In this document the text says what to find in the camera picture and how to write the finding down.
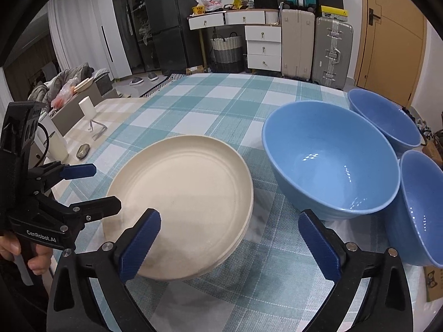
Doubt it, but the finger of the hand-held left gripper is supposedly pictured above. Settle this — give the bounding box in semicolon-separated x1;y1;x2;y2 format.
30;161;97;194
52;195;122;230

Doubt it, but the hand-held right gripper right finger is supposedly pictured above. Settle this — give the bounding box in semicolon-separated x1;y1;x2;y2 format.
298;210;414;332

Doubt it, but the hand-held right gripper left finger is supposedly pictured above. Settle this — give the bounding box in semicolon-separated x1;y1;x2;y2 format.
47;208;163;332

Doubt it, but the cream round plate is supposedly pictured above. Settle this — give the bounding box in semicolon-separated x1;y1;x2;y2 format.
187;221;250;281
105;136;255;281
204;211;254;274

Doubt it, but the blue bowl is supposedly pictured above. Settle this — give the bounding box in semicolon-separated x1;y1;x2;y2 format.
386;150;443;268
262;101;401;221
348;89;422;158

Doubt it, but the person's left hand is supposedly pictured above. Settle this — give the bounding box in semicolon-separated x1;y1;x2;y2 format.
0;232;53;277

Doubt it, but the white cylindrical container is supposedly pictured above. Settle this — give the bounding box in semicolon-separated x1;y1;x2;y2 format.
48;132;68;162

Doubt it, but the metal phone stand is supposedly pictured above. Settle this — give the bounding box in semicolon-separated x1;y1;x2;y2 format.
87;119;107;141

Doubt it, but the wooden tray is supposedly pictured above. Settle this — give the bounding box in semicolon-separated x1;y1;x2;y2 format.
74;78;94;94

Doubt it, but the grey storage stool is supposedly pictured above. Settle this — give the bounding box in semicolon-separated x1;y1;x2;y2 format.
93;71;120;98

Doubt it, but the grey jacket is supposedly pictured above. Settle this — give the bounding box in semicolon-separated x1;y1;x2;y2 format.
29;63;95;111

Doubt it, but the cat print cardboard box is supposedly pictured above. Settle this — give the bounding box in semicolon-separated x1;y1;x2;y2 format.
423;266;443;303

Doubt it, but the dotted rug with zigzag border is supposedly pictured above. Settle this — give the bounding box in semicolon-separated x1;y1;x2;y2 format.
140;72;194;97

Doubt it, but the white wardrobe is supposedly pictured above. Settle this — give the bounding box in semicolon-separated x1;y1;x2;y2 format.
91;0;134;80

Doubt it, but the white curtain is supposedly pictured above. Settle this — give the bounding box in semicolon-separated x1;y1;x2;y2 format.
47;0;104;77

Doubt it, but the dark glass display cabinet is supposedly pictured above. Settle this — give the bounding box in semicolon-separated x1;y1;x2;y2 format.
109;0;161;77

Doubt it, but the black refrigerator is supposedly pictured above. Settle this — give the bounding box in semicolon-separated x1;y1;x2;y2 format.
143;0;205;75

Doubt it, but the woven laundry basket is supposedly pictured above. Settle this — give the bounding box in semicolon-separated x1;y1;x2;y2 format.
209;31;244;74

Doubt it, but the white dressing table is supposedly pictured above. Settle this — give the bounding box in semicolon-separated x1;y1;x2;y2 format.
187;9;282;73

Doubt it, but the silver suitcase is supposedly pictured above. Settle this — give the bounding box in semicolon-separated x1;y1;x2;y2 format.
311;17;354;90

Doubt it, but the wooden door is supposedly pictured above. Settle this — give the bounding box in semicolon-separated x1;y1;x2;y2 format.
355;0;426;109

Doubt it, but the beige suitcase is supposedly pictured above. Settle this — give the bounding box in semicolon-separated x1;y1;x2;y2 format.
280;9;316;80

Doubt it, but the white drawer chest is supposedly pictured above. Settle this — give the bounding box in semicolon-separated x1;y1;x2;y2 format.
244;25;282;71

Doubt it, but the white plastic bag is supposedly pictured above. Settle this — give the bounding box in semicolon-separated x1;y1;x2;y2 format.
194;0;224;12

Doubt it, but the black yellow shoe box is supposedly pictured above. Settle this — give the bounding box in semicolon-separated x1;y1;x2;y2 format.
318;5;348;19

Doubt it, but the black cable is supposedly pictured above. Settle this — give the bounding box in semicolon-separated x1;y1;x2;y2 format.
36;122;50;165

